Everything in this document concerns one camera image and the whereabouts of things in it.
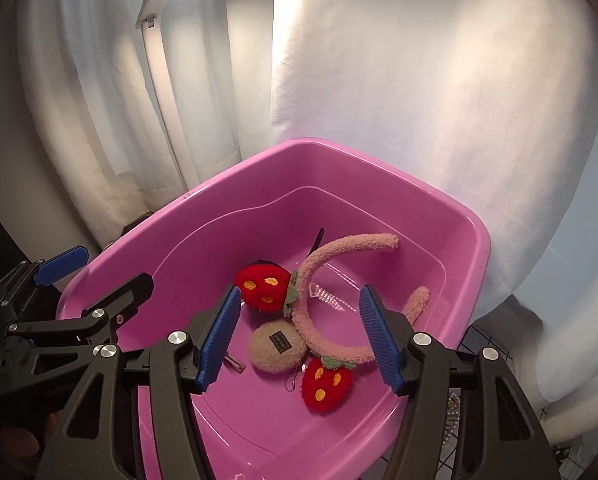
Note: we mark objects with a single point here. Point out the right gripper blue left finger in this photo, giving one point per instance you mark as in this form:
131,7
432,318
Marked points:
216,338

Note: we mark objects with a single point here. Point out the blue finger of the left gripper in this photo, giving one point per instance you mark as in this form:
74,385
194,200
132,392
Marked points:
120,305
51,271

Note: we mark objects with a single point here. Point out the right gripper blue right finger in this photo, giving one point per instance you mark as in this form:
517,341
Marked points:
388,333

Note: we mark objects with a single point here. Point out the beige fluffy round pom charm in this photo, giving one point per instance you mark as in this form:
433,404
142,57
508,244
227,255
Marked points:
276,347

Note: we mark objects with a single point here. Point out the pink strawberry plush headband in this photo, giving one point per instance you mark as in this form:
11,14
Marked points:
328,367

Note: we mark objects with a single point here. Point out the black polka dot bow clip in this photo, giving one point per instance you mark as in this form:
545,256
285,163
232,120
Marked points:
318,240

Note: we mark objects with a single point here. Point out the pink plastic bin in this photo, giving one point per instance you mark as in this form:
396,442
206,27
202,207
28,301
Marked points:
252,226

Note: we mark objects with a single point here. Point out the white led desk lamp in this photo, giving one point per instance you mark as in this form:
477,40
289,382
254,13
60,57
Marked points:
148,21

